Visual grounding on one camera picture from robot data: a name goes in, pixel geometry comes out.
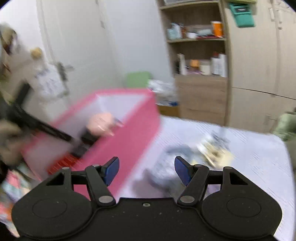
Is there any pink round compact case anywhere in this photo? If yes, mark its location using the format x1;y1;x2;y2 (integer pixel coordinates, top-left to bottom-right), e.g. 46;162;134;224
86;113;115;137

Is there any pink cardboard storage box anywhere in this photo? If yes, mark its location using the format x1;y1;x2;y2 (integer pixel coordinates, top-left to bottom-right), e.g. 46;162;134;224
22;88;160;197

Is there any beige plastic box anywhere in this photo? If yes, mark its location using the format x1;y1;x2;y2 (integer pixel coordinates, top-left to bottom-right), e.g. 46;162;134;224
197;136;234;170

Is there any white tote bag on door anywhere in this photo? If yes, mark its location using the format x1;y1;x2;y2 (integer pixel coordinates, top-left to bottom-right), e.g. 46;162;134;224
30;65;68;102

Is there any white patterned bed sheet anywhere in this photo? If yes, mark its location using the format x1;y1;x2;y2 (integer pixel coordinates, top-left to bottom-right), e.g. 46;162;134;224
115;115;295;241

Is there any green folding table board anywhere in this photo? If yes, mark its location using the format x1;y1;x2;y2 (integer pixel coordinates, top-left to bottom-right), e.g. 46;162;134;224
125;71;151;88

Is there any brown cardboard box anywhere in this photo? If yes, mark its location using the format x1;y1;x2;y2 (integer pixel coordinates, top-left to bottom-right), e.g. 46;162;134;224
157;105;180;118

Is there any white plastic-wrapped package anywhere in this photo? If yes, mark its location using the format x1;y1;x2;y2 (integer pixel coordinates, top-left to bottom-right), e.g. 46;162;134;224
147;79;178;106

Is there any green blanket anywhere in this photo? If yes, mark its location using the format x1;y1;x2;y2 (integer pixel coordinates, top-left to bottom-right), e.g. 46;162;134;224
273;111;296;142

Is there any white panel door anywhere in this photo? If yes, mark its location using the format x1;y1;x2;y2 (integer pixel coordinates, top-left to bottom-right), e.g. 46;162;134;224
36;1;123;118

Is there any white round jar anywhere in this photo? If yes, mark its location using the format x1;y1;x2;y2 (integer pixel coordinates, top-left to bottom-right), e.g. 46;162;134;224
199;61;211;76

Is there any light wood wardrobe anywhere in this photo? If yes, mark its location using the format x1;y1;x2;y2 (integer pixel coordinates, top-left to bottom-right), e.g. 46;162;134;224
222;1;295;133

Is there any wooden shelf cabinet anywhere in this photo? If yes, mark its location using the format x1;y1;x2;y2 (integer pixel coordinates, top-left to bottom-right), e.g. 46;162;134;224
157;1;229;126

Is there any metal door handle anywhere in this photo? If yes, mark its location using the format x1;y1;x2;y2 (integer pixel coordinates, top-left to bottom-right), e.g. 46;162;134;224
56;62;74;81

